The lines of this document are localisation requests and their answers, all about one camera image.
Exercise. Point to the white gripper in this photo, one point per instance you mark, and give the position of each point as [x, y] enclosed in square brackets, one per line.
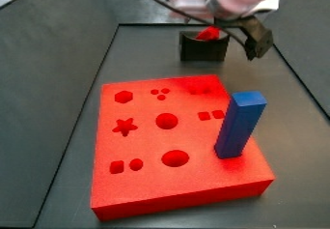
[193, 7]

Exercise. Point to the black curved fixture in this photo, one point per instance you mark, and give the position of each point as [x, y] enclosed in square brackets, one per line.
[199, 50]

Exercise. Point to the blue rectangular peg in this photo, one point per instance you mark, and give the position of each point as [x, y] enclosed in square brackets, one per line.
[244, 113]

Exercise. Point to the red block with shaped holes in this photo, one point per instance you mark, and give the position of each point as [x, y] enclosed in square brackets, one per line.
[155, 162]

